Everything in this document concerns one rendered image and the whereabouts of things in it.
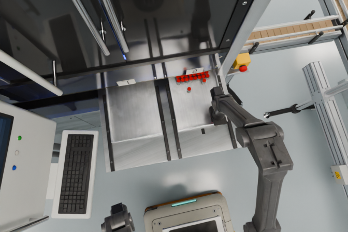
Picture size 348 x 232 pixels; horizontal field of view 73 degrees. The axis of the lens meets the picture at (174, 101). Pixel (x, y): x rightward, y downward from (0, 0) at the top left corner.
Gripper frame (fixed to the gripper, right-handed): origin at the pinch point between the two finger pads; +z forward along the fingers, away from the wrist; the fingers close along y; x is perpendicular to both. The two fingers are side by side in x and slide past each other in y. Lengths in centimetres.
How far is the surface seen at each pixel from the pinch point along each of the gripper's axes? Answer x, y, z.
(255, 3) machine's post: -6, 15, -63
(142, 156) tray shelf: 40.2, -10.5, 3.9
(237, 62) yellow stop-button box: -14.3, 22.5, -17.4
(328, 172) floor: -107, -32, 95
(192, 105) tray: 10.0, 10.6, -0.2
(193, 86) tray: 7.2, 21.3, -1.9
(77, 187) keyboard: 75, -18, 11
